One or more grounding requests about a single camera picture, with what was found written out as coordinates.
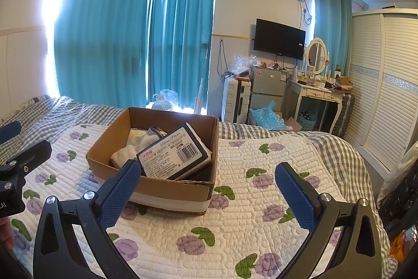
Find narrow teal curtain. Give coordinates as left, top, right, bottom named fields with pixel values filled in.
left=148, top=0, right=219, bottom=111

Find white cloth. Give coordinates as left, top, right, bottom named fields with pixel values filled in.
left=111, top=146, right=142, bottom=168

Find dark suitcase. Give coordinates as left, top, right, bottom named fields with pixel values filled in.
left=336, top=93, right=356, bottom=137

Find black hanging cable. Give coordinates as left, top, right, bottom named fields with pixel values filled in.
left=218, top=40, right=229, bottom=80

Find teal curtain beside wardrobe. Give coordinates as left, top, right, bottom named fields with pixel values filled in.
left=310, top=0, right=353, bottom=70

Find orange plastic bag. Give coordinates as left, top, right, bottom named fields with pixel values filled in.
left=390, top=227, right=418, bottom=263

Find wide teal curtain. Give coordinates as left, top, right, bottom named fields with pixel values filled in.
left=54, top=0, right=157, bottom=106

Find white sock navy cuff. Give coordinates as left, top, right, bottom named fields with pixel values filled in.
left=126, top=126, right=168, bottom=149

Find white dressing table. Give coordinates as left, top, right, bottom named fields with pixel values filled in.
left=287, top=79, right=347, bottom=136

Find white suitcase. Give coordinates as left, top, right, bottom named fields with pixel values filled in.
left=221, top=76, right=252, bottom=124

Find grey small fridge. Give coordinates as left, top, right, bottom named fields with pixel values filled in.
left=250, top=65, right=288, bottom=123

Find assorted cosmetics clutter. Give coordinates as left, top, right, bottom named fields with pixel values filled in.
left=295, top=50, right=353, bottom=93

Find white slatted wardrobe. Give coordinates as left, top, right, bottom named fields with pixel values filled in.
left=344, top=8, right=418, bottom=172

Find person's left hand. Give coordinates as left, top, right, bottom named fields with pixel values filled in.
left=0, top=218, right=15, bottom=250

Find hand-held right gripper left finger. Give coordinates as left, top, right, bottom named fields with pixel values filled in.
left=33, top=159, right=142, bottom=279

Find white air conditioner cord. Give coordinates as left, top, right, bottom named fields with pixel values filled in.
left=299, top=0, right=312, bottom=26

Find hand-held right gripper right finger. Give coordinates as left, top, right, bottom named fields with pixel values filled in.
left=275, top=162, right=382, bottom=279

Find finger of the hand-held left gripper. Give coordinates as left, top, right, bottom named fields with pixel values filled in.
left=0, top=121, right=22, bottom=144
left=0, top=139, right=53, bottom=185

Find dark printed bag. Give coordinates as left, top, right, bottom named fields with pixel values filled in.
left=380, top=164, right=418, bottom=230

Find white floral quilt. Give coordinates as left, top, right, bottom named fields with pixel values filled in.
left=0, top=124, right=392, bottom=279

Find white plastic bag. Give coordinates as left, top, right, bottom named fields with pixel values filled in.
left=379, top=140, right=418, bottom=204
left=152, top=89, right=179, bottom=111

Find small floor cardboard box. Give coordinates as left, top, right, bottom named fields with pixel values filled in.
left=282, top=116, right=304, bottom=132

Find brown cardboard box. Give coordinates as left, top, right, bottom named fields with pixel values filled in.
left=85, top=106, right=220, bottom=213

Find white mop pole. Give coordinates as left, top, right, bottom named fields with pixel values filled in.
left=193, top=34, right=213, bottom=113

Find blue plastic basket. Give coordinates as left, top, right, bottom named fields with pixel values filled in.
left=297, top=111, right=318, bottom=132

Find clear plastic bag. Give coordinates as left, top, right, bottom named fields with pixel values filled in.
left=229, top=54, right=258, bottom=77

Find navy white tissue packet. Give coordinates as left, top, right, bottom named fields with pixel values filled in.
left=135, top=122, right=213, bottom=181

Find white oval mirror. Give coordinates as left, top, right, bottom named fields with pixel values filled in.
left=305, top=38, right=329, bottom=74

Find blue plastic bag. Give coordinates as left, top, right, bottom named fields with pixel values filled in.
left=248, top=101, right=294, bottom=131

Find black wall television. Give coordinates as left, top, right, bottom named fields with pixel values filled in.
left=254, top=18, right=306, bottom=60

